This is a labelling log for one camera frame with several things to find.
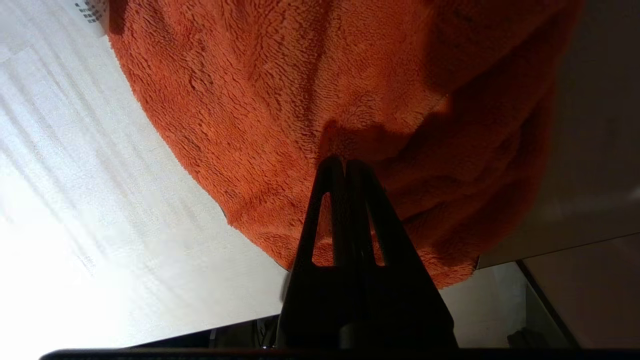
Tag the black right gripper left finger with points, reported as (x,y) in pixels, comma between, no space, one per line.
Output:
(315,300)

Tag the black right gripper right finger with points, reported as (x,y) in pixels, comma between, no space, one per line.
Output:
(400,305)

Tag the orange fluffy cloth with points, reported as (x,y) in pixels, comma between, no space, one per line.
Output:
(325,90)

